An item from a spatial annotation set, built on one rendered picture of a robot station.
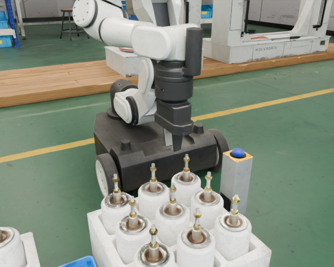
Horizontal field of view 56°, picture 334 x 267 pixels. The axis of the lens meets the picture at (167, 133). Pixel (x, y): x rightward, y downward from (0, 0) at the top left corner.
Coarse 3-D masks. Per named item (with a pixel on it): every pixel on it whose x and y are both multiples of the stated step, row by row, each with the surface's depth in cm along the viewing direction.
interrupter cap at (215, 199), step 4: (200, 192) 95; (212, 192) 95; (196, 196) 93; (200, 196) 93; (212, 196) 93; (216, 196) 93; (196, 200) 91; (200, 200) 91; (204, 200) 92; (208, 200) 92; (212, 200) 92; (216, 200) 91; (204, 204) 89; (208, 204) 89; (212, 204) 89
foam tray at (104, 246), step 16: (96, 224) 93; (192, 224) 93; (96, 240) 92; (112, 240) 87; (256, 240) 87; (96, 256) 98; (112, 256) 82; (176, 256) 85; (240, 256) 82; (256, 256) 82
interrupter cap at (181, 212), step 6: (162, 204) 89; (168, 204) 89; (180, 204) 89; (162, 210) 87; (168, 210) 88; (180, 210) 87; (162, 216) 85; (168, 216) 85; (174, 216) 85; (180, 216) 85
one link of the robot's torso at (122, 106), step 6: (126, 90) 160; (132, 90) 157; (120, 96) 151; (126, 96) 156; (114, 102) 158; (120, 102) 149; (126, 102) 144; (120, 108) 150; (126, 108) 144; (120, 114) 152; (126, 114) 145; (126, 120) 148
